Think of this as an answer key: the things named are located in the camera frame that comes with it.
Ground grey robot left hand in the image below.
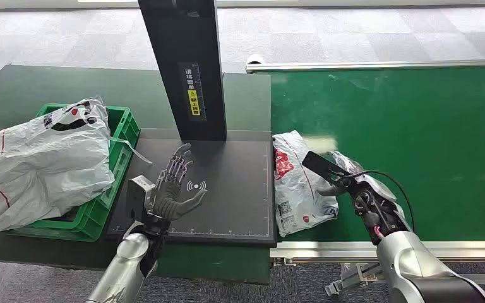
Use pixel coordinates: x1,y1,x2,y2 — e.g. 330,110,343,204
148,143,208,222

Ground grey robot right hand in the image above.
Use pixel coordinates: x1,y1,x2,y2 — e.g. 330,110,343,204
315,150,398,205

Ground small white plastic mail package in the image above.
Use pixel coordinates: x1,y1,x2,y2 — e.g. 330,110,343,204
272,130,340,239

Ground green conveyor belt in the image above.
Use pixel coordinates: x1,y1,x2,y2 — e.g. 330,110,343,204
269,66,485,242

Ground large white plastic mail package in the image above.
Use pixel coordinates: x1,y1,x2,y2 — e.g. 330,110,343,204
0,97,153,242

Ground green plastic crate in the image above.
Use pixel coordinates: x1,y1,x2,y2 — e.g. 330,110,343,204
6,103,141,242

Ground yellow warning sticker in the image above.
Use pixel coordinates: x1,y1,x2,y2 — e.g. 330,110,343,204
188,90,201,117

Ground black scanner column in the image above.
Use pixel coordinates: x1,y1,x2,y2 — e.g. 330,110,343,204
138,0,227,142

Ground dark green table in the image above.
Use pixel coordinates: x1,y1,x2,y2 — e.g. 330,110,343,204
0,64,273,285

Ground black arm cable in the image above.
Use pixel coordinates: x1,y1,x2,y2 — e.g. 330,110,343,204
342,169,416,233

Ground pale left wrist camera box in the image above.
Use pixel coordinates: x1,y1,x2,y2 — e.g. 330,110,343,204
125,175,156,222

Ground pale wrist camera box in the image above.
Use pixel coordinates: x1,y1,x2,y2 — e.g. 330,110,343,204
301,151,350,181
125,175,156,222

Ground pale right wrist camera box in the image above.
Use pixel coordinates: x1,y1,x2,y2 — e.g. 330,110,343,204
301,151,350,181

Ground black scanner base plate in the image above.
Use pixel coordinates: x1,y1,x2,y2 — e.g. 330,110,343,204
105,128,278,247

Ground wide aluminium conveyor rail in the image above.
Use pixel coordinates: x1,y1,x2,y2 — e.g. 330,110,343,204
269,241,485,264

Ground thin aluminium conveyor rail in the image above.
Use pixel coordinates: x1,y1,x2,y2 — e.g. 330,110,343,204
246,58,485,74

